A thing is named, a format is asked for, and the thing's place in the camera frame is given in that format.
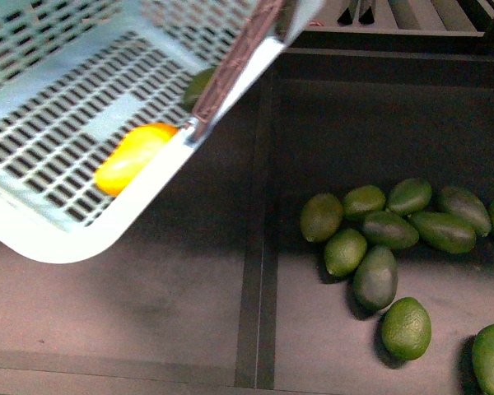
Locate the black avocado tray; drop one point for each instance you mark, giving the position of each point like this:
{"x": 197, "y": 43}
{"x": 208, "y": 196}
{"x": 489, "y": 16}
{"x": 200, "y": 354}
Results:
{"x": 335, "y": 122}

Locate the yellow mango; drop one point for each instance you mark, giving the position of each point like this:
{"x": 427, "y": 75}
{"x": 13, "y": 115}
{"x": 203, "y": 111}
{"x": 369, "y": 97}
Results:
{"x": 131, "y": 156}

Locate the light teal plastic basket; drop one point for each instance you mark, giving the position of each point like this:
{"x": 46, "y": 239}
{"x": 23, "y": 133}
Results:
{"x": 77, "y": 76}

